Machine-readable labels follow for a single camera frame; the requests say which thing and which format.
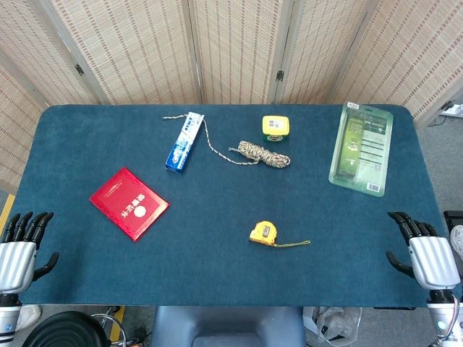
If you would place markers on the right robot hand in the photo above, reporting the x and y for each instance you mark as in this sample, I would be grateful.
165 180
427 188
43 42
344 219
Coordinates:
432 258

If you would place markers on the green blister pack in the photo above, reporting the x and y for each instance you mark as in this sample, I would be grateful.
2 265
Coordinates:
361 150

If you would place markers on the blue toothpaste box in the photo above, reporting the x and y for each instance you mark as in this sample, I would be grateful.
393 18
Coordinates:
184 141

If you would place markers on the white power strip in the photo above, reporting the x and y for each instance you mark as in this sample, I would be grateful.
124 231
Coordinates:
452 108

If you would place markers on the blue table cloth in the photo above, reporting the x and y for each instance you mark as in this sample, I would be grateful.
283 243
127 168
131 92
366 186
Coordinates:
224 217

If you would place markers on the red certificate booklet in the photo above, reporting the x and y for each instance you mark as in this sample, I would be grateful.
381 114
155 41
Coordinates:
128 204

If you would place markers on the yellow tape measure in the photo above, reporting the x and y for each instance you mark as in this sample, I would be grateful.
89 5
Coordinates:
264 234

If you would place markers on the yellow lidded small box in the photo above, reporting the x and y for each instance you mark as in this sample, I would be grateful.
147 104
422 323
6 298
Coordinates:
275 127

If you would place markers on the white sneaker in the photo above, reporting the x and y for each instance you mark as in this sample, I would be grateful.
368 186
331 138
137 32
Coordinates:
457 240

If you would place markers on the black box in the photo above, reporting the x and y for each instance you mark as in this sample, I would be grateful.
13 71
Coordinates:
452 218

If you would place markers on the clear plastic bag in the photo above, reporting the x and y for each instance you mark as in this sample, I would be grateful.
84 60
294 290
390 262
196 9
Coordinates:
331 325

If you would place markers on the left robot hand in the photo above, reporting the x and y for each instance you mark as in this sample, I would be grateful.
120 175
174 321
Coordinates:
16 258

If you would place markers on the bamboo folding screen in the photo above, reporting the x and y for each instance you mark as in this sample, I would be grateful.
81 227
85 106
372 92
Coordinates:
231 50

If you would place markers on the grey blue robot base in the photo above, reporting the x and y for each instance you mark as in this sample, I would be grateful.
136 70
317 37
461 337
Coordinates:
228 327

